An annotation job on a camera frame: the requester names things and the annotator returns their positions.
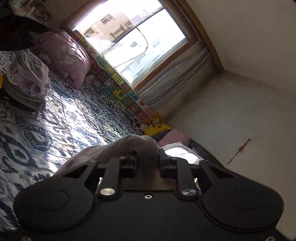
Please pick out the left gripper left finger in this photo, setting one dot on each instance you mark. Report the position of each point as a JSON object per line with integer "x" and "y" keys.
{"x": 117, "y": 169}

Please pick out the stack of folded grey clothes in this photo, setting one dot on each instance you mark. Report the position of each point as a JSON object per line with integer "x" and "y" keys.
{"x": 25, "y": 84}

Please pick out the grey window curtain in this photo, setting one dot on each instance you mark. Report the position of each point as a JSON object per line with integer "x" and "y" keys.
{"x": 174, "y": 80}

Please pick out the yellow pikachu plush toy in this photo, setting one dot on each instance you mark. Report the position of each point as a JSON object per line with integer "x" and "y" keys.
{"x": 153, "y": 127}

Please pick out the purple pillow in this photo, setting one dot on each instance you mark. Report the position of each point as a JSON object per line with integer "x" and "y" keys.
{"x": 66, "y": 56}

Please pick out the wall hanging ornament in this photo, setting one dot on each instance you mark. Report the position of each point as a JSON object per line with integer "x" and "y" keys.
{"x": 239, "y": 150}

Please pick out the blue white patterned quilt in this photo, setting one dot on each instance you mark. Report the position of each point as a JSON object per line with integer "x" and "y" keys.
{"x": 33, "y": 149}

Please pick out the pink pillow at headboard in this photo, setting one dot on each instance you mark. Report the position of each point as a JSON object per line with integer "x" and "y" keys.
{"x": 175, "y": 136}

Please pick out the dark wooden headboard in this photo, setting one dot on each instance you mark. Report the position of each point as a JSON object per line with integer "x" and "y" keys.
{"x": 204, "y": 153}

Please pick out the white floral baby garment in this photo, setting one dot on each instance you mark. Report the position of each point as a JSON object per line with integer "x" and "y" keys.
{"x": 148, "y": 176}

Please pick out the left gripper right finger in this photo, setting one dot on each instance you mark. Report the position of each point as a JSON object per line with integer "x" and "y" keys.
{"x": 178, "y": 169}

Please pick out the colourful alphabet foam mat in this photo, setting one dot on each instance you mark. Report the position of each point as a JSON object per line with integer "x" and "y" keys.
{"x": 113, "y": 85}

